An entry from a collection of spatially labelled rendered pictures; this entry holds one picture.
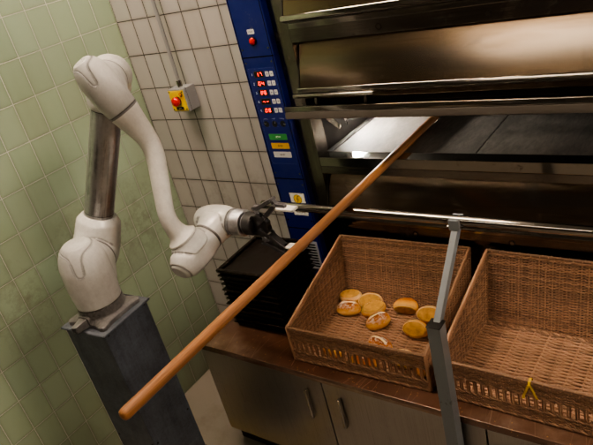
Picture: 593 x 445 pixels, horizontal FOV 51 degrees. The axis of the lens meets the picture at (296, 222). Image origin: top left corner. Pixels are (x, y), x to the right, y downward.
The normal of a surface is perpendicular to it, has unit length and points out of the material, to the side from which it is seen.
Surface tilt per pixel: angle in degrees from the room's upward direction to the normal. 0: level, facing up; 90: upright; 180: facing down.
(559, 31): 70
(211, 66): 90
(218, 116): 90
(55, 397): 90
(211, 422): 0
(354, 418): 90
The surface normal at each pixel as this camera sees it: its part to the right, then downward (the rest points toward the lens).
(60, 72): 0.81, 0.08
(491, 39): -0.59, 0.16
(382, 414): -0.55, 0.48
